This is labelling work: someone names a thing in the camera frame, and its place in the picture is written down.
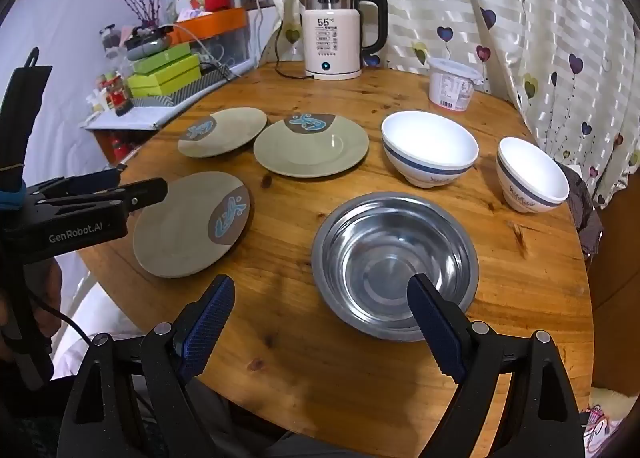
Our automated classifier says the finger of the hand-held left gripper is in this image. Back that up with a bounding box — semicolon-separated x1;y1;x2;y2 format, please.
27;164;127;199
37;177;169;215

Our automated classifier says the pink white sneaker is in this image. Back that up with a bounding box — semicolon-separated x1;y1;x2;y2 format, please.
582;403;631;454

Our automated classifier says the lime green box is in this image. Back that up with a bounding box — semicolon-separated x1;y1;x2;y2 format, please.
129;68;203;98
127;54;201;87

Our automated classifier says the person's left forearm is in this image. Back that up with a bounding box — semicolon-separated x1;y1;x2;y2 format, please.
0;363;71;458

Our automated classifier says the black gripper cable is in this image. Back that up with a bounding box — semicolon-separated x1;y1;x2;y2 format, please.
30;295;161;424

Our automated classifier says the dark green box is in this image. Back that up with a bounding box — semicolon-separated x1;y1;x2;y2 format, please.
132;42;193;74

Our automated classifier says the dark checked cloth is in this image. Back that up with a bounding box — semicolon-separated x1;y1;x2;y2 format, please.
565;163;606;259

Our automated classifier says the white electric kettle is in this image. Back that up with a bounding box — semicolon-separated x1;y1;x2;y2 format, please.
296;0;389;80

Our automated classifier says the small dark jar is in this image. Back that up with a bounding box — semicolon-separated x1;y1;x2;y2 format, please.
99;25;125;59

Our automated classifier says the orange box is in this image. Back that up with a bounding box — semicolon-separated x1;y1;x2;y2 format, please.
172;8;248;45

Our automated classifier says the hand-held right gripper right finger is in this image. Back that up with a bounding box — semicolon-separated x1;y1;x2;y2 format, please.
406;273;586;458

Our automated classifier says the small white bowl blue stripe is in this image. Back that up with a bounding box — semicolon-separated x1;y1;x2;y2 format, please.
496;136;571;214

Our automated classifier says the person's left hand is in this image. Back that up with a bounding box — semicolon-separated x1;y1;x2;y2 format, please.
27;257;64;340

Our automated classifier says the black white striped tray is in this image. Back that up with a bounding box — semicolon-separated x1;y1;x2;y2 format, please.
131;63;236;109

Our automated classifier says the clear plastic storage box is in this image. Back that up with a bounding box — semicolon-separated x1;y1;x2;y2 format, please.
190;28;251;74

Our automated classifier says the person's leg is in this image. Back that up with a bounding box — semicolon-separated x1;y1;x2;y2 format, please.
190;378;351;458

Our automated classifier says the white plastic tub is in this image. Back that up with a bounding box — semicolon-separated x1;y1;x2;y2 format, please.
427;57;486;111

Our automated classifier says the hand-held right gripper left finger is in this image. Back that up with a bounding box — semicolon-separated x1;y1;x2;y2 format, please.
60;274;236;458

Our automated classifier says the large white bowl blue stripe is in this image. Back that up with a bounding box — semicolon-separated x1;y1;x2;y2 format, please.
381;110;480;189

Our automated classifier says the grey handheld device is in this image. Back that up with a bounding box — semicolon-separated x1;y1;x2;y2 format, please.
125;25;173;61

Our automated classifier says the white shelf board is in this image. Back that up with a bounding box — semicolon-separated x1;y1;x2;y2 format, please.
80;105;186;131

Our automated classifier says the stainless steel bowl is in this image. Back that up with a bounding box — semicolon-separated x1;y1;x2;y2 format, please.
311;191;480;343

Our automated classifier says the green plate with blue print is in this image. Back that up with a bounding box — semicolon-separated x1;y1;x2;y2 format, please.
253;113;370;179
132;171;256;280
178;107;268;159

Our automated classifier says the black kettle power cable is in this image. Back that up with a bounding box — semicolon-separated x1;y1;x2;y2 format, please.
272;18;313;81

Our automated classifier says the brown wooden panel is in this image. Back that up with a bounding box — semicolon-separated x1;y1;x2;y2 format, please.
590;173;640;384

